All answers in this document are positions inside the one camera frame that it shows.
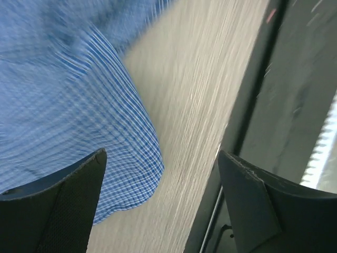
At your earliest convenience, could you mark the white slotted cable duct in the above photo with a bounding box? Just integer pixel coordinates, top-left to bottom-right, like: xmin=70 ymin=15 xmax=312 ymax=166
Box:
xmin=300 ymin=93 xmax=336 ymax=189

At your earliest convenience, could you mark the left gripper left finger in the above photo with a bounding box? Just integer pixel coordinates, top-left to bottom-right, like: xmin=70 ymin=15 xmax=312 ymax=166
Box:
xmin=1 ymin=148 xmax=107 ymax=252

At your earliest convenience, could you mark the blue checked long sleeve shirt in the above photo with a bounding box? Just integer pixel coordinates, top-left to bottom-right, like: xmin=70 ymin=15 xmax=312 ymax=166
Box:
xmin=1 ymin=1 xmax=169 ymax=223

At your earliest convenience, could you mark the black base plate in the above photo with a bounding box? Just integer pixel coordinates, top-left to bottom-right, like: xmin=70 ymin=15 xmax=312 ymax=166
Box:
xmin=184 ymin=1 xmax=336 ymax=252

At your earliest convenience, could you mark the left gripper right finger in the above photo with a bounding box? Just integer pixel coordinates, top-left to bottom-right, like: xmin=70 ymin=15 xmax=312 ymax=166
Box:
xmin=217 ymin=151 xmax=336 ymax=252

